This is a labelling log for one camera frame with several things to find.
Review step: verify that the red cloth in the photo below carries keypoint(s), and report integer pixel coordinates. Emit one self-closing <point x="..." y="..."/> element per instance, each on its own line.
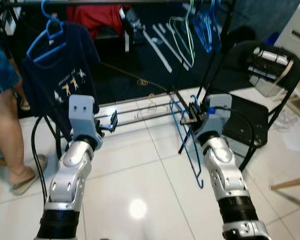
<point x="97" y="20"/>

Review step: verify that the black device on white stand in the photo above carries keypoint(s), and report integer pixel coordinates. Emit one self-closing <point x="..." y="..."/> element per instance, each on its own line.
<point x="132" y="25"/>

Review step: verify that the white strip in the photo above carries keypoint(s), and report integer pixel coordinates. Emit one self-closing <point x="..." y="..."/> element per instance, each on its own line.
<point x="172" y="45"/>
<point x="157" y="50"/>

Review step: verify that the black and white gadget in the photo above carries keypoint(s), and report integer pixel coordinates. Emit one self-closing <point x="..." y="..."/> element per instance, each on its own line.
<point x="269" y="65"/>

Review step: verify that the wooden stick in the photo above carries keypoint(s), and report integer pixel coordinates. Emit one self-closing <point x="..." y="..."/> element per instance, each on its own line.
<point x="289" y="183"/>

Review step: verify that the grey sandal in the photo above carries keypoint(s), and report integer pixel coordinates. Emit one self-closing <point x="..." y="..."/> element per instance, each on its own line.
<point x="27" y="180"/>

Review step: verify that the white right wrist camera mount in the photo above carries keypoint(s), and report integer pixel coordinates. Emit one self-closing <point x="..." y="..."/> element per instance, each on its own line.
<point x="217" y="112"/>

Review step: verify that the blue plastic hanger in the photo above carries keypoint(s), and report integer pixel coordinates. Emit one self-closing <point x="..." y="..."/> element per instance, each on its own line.
<point x="212" y="32"/>
<point x="189" y="155"/>
<point x="37" y="45"/>
<point x="202" y="30"/>

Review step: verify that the person in teal shorts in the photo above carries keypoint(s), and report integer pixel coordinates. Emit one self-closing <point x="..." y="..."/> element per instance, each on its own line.
<point x="5" y="125"/>

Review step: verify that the black metal clothes rack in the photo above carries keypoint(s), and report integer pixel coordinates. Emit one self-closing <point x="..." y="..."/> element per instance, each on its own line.
<point x="140" y="2"/>

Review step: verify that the white paper sheet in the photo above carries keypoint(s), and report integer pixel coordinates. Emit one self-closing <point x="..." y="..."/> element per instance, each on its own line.
<point x="297" y="137"/>

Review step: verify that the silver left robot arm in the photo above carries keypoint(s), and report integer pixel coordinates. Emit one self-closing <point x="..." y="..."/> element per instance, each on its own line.
<point x="70" y="175"/>

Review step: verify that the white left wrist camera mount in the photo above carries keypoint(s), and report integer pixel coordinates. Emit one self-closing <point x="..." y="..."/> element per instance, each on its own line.
<point x="82" y="112"/>

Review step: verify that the white drawer cabinet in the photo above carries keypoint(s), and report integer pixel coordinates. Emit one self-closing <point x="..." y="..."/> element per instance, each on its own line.
<point x="294" y="35"/>

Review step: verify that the navy printed t-shirt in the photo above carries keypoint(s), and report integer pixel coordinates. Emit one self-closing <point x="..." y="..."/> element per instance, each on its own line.
<point x="65" y="60"/>

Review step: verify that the black folding chair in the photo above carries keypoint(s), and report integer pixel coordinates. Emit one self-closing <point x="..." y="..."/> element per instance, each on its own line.
<point x="244" y="120"/>

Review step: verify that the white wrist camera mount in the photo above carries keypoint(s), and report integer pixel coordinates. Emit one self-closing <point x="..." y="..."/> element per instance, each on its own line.
<point x="82" y="112"/>
<point x="217" y="112"/>

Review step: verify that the pink hanger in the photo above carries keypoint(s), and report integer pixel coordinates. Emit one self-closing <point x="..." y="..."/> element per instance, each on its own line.
<point x="150" y="107"/>

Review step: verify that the black bag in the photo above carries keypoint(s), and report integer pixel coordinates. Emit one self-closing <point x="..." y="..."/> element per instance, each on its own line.
<point x="247" y="37"/>

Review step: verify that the pale green plastic hanger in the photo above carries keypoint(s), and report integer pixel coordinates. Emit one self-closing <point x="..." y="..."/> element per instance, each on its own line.
<point x="189" y="62"/>

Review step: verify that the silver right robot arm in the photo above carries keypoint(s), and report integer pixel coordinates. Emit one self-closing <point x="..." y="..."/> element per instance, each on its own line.
<point x="227" y="170"/>

